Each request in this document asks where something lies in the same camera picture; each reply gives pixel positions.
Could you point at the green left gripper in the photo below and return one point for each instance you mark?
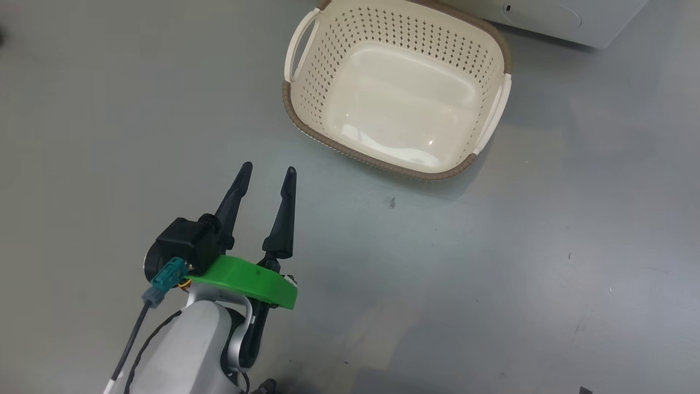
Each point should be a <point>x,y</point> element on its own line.
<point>246,279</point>

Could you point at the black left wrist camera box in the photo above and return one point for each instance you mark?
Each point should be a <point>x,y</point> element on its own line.
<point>186,243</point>

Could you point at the white washing machine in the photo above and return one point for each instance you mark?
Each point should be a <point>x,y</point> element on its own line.
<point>601,22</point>

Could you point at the cream perforated laundry basket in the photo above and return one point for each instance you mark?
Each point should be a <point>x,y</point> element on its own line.
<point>404,104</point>

